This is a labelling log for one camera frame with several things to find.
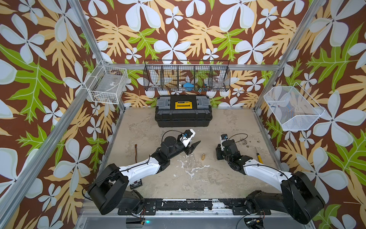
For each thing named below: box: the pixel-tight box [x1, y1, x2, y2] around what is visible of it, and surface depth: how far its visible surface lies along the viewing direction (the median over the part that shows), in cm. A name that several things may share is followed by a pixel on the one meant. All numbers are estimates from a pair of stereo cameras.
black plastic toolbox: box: [154, 94, 214, 128], surface depth 100 cm
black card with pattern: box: [129, 178, 143, 190], surface depth 82 cm
